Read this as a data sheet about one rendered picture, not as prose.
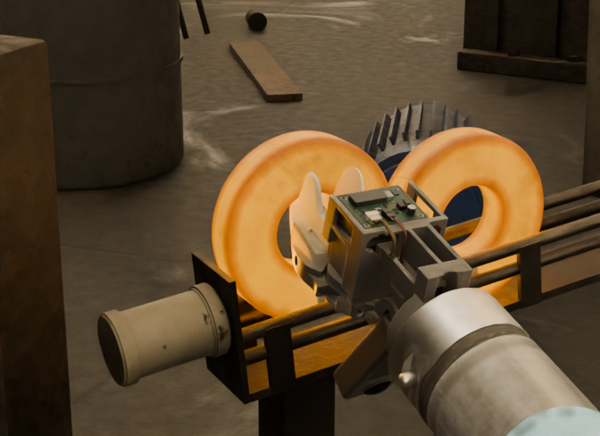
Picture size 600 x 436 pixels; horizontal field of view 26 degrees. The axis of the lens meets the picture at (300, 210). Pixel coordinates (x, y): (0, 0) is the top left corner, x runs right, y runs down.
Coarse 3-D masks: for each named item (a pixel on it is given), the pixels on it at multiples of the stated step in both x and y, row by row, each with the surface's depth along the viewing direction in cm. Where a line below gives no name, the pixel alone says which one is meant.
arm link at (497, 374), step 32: (448, 352) 83; (480, 352) 82; (512, 352) 82; (544, 352) 85; (448, 384) 82; (480, 384) 81; (512, 384) 80; (544, 384) 80; (448, 416) 82; (480, 416) 80; (512, 416) 79; (544, 416) 78; (576, 416) 78
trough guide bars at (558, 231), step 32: (576, 192) 122; (544, 224) 121; (576, 224) 115; (480, 256) 111; (544, 256) 114; (256, 320) 109; (288, 320) 103; (352, 320) 106; (256, 352) 103; (288, 352) 104; (288, 384) 105
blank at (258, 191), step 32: (256, 160) 102; (288, 160) 102; (320, 160) 103; (352, 160) 105; (224, 192) 103; (256, 192) 101; (288, 192) 103; (224, 224) 102; (256, 224) 102; (224, 256) 102; (256, 256) 103; (256, 288) 104; (288, 288) 105
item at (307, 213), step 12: (312, 180) 99; (312, 192) 99; (300, 204) 102; (312, 204) 100; (300, 216) 102; (312, 216) 100; (324, 216) 98; (300, 228) 101; (312, 228) 100; (312, 240) 99; (324, 240) 98; (324, 252) 98
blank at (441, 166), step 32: (416, 160) 109; (448, 160) 108; (480, 160) 110; (512, 160) 112; (448, 192) 109; (512, 192) 113; (480, 224) 116; (512, 224) 114; (512, 256) 115; (480, 288) 114
